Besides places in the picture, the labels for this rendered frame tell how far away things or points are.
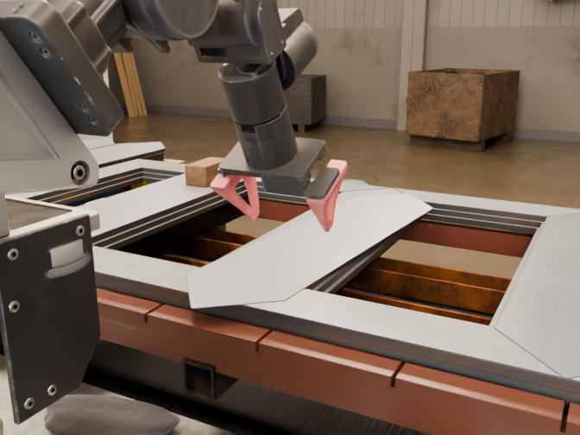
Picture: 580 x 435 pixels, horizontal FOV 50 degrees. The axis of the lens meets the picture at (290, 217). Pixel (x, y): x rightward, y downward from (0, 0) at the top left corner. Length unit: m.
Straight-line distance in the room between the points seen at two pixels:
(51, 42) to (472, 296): 1.06
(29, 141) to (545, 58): 7.78
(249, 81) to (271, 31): 0.05
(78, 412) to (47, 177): 0.57
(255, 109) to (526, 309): 0.47
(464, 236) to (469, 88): 5.51
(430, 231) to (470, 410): 0.73
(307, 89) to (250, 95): 7.41
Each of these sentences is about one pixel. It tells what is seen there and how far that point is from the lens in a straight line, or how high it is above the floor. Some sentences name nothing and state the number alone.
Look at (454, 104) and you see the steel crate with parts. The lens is 6.94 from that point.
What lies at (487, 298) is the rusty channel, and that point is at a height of 0.71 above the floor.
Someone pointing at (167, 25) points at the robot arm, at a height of 1.21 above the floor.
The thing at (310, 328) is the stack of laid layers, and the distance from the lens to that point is 0.82.
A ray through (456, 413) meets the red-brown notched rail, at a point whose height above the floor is 0.80.
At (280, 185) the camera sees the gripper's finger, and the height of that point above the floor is 1.05.
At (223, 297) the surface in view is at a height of 0.85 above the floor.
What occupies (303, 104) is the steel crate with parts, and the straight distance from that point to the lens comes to 8.05.
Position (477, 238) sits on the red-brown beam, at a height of 0.78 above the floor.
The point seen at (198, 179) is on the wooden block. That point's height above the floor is 0.87.
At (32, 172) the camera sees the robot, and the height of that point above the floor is 1.12.
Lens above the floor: 1.20
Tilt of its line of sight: 16 degrees down
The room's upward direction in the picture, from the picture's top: straight up
